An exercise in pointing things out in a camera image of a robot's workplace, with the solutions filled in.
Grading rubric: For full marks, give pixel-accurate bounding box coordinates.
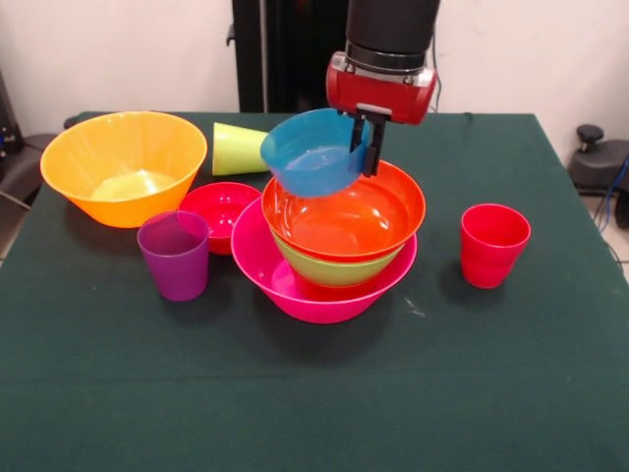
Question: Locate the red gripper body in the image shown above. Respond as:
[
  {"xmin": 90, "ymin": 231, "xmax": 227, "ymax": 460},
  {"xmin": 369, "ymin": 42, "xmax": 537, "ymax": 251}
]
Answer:
[{"xmin": 325, "ymin": 50, "xmax": 439, "ymax": 127}]

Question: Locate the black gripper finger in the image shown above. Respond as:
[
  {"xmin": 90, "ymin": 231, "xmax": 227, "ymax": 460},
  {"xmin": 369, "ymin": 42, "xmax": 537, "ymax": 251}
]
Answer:
[
  {"xmin": 362, "ymin": 119, "xmax": 388, "ymax": 178},
  {"xmin": 347, "ymin": 110, "xmax": 370, "ymax": 155}
]

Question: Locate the blue bowl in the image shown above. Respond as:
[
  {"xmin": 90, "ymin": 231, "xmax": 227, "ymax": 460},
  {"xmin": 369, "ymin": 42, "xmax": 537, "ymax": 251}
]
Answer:
[{"xmin": 259, "ymin": 107, "xmax": 373, "ymax": 199}]

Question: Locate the wide red-orange bowl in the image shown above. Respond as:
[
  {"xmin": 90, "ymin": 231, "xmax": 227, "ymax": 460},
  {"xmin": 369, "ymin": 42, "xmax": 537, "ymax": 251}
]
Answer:
[{"xmin": 260, "ymin": 159, "xmax": 428, "ymax": 264}]

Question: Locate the green cup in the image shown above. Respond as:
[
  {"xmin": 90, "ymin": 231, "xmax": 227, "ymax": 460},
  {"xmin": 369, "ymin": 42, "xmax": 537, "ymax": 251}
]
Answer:
[{"xmin": 211, "ymin": 121, "xmax": 272, "ymax": 177}]

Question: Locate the green bowl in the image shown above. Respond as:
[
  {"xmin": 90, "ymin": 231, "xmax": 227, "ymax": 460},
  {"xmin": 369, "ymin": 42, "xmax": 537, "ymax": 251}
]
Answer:
[{"xmin": 271, "ymin": 233, "xmax": 407, "ymax": 289}]

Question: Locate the purple cup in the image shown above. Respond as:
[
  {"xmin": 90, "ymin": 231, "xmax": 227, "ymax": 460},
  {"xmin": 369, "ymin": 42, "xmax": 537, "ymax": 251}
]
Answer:
[{"xmin": 137, "ymin": 209, "xmax": 211, "ymax": 303}]

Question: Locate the large orange bowl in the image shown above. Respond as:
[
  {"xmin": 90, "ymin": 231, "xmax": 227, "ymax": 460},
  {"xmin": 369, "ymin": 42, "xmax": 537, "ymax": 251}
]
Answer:
[{"xmin": 39, "ymin": 110, "xmax": 208, "ymax": 229}]

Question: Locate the small crimson bowl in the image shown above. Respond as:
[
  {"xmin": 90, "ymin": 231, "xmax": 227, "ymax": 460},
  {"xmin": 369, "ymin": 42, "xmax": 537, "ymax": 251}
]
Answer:
[{"xmin": 179, "ymin": 181, "xmax": 262, "ymax": 257}]

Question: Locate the crimson cup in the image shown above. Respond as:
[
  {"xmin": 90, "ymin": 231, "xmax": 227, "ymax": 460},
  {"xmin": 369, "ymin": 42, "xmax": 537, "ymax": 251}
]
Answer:
[{"xmin": 460, "ymin": 203, "xmax": 532, "ymax": 290}]

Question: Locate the large pink bowl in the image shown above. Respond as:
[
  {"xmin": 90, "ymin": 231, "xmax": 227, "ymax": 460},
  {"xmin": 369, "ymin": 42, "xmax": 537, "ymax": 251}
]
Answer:
[{"xmin": 230, "ymin": 196, "xmax": 419, "ymax": 325}]

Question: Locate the dark green tablecloth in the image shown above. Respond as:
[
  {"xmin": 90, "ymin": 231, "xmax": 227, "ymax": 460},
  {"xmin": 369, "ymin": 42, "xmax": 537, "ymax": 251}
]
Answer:
[{"xmin": 0, "ymin": 111, "xmax": 629, "ymax": 472}]

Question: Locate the black computer case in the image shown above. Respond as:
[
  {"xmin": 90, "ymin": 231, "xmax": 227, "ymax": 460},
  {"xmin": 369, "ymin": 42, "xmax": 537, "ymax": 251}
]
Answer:
[{"xmin": 0, "ymin": 68, "xmax": 25, "ymax": 158}]

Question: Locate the black hanging cable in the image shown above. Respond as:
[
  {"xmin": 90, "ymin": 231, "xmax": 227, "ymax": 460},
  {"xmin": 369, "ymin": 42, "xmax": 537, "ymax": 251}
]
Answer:
[{"xmin": 430, "ymin": 24, "xmax": 443, "ymax": 113}]

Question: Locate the black pedestal leg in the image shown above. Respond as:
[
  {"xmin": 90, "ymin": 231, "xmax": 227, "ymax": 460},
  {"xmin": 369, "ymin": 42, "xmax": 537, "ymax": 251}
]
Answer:
[{"xmin": 567, "ymin": 123, "xmax": 629, "ymax": 198}]

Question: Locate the blue floor cable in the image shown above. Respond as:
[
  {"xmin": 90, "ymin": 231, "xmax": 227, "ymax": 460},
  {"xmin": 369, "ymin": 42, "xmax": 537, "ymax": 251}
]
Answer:
[{"xmin": 594, "ymin": 155, "xmax": 629, "ymax": 232}]

